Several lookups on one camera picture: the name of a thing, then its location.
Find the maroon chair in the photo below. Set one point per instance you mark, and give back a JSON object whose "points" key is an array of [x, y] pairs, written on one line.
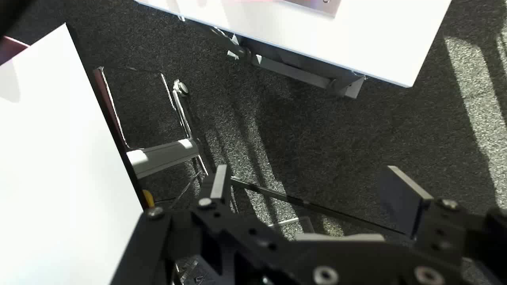
{"points": [[12, 49]]}

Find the yellow chair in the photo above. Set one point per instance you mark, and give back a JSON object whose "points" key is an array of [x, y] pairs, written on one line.
{"points": [[147, 198]]}

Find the white robot mount table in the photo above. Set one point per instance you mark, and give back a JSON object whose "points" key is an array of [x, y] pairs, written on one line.
{"points": [[317, 36]]}

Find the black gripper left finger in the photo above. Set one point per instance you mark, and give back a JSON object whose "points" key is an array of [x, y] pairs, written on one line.
{"points": [[218, 182]]}

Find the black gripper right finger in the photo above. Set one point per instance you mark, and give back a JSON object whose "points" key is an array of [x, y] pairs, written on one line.
{"points": [[404, 203]]}

